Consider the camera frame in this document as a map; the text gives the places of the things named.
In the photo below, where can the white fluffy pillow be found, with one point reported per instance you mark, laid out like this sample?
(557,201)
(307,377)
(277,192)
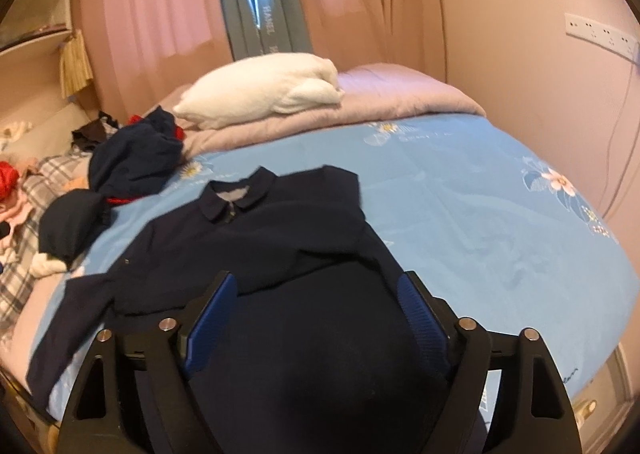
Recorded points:
(260,83)

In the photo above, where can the navy collared shirt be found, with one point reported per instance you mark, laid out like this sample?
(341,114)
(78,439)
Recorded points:
(280,234)

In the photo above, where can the white wall shelf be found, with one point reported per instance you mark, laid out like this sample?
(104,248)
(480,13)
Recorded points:
(35,8)

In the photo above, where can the dark clothes heap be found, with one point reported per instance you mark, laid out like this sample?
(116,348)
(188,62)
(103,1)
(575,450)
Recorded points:
(95,131)

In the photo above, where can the blue floral bed sheet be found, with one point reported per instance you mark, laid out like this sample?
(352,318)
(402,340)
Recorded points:
(475,214)

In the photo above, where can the white power strip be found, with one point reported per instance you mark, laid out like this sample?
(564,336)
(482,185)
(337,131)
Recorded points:
(600,33)

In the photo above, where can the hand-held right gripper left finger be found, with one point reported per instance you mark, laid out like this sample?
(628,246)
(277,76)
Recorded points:
(210,324)

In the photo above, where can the red knitted cloth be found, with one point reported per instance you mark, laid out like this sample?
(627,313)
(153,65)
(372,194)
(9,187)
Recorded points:
(10,181)

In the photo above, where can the navy clothes pile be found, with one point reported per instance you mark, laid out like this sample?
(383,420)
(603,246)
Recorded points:
(135,158)

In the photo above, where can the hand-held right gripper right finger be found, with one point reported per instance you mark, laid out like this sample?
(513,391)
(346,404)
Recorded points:
(422,324)

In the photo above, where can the lilac quilt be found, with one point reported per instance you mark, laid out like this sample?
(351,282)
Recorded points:
(390,93)

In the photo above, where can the small white cloth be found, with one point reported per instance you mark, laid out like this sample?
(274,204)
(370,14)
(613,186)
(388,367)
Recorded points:
(47,265)

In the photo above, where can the beige fringed cloth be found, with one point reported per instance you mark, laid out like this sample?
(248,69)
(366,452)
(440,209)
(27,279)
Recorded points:
(76,66)

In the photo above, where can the dark rounded garment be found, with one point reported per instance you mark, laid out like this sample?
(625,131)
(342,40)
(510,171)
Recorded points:
(75,226)

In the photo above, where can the plaid blanket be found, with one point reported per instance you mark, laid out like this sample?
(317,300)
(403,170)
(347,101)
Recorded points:
(35,194)

